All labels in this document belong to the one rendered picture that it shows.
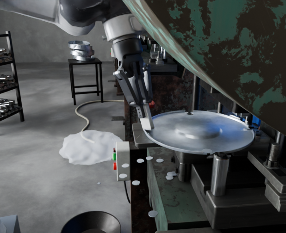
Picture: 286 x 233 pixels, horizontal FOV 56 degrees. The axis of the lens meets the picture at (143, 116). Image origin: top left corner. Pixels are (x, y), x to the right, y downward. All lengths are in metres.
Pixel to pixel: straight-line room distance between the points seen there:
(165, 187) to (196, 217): 0.13
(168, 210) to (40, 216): 1.18
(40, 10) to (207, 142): 0.54
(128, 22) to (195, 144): 0.33
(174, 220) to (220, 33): 0.50
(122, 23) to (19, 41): 7.02
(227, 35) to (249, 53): 0.02
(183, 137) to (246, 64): 0.49
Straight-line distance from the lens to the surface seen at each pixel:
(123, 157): 0.98
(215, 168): 0.59
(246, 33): 0.21
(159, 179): 0.77
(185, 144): 0.66
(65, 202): 1.81
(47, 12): 0.79
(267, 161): 0.67
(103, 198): 1.79
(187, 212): 0.67
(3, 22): 7.73
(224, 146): 0.67
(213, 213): 0.61
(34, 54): 7.59
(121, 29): 0.68
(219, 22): 0.20
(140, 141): 0.67
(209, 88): 0.68
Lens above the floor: 1.07
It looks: 20 degrees down
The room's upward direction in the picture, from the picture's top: straight up
